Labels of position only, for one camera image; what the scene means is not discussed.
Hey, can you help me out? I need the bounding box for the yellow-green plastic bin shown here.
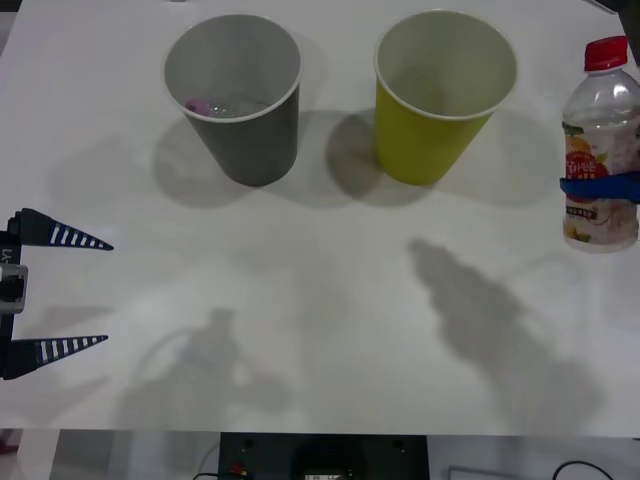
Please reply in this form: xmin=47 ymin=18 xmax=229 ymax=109
xmin=372 ymin=9 xmax=519 ymax=187

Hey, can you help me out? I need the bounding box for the grey plastic bin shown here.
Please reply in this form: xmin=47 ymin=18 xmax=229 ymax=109
xmin=162 ymin=13 xmax=305 ymax=188

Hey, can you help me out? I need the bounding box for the black robot torso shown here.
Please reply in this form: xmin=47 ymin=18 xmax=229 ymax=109
xmin=218 ymin=432 xmax=430 ymax=480

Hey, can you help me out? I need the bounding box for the clear bottle with pink cap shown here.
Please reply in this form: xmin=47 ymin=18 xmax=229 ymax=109
xmin=184 ymin=97 xmax=242 ymax=120

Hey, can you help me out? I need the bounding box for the clear bottle with red cap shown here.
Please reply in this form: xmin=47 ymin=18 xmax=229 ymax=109
xmin=559 ymin=35 xmax=640 ymax=254

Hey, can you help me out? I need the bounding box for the black cable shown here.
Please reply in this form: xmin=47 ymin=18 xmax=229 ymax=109
xmin=553 ymin=459 xmax=619 ymax=480

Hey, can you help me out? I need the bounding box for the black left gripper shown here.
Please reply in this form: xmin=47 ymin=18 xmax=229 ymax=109
xmin=0 ymin=207 xmax=115 ymax=381

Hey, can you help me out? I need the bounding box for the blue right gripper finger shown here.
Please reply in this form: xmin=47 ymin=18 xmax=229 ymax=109
xmin=558 ymin=170 xmax=640 ymax=204

